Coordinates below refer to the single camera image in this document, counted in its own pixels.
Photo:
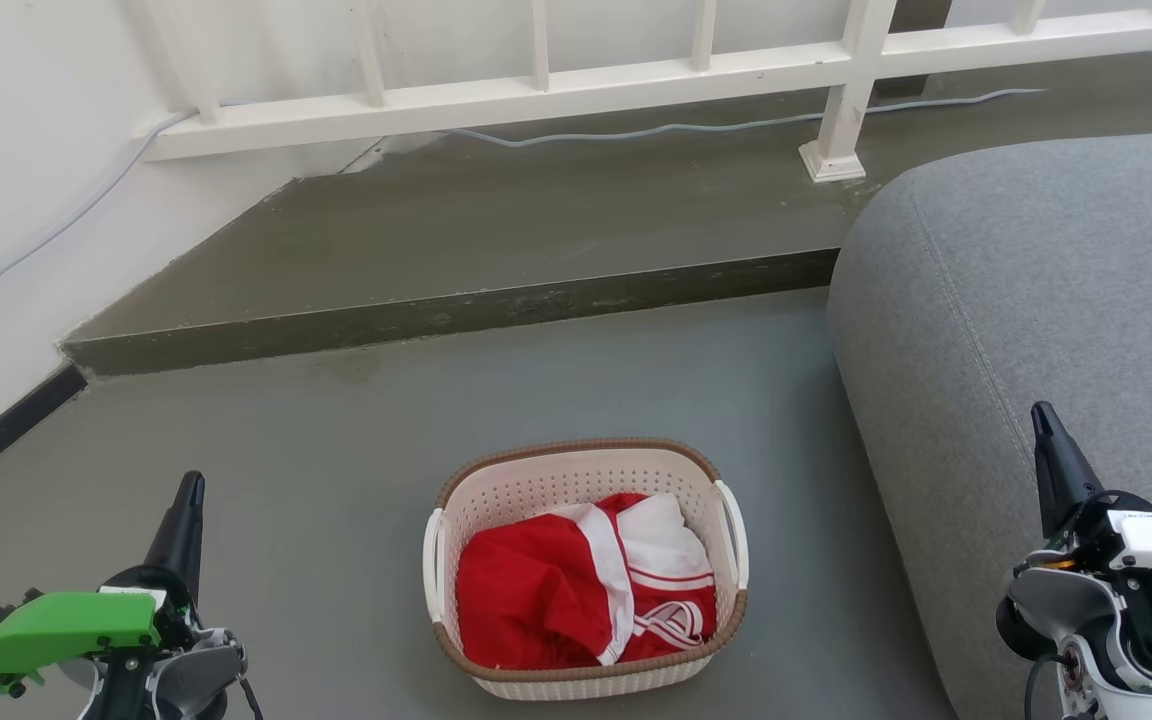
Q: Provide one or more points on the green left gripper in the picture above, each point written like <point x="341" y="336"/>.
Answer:
<point x="56" y="625"/>

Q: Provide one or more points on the white plastic laundry basket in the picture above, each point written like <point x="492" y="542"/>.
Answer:
<point x="586" y="470"/>

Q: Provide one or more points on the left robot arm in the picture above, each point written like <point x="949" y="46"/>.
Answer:
<point x="191" y="680"/>

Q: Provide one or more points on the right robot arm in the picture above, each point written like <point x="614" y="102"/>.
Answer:
<point x="1056" y="605"/>

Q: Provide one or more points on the grey fabric sofa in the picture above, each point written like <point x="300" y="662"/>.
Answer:
<point x="1036" y="280"/>

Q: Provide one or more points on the red and white garment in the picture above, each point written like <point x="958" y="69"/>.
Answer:
<point x="526" y="590"/>

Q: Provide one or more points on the white wooden railing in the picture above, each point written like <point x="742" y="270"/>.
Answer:
<point x="536" y="92"/>

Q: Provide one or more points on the black wall baseboard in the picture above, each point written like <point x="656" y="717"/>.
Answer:
<point x="6" y="430"/>

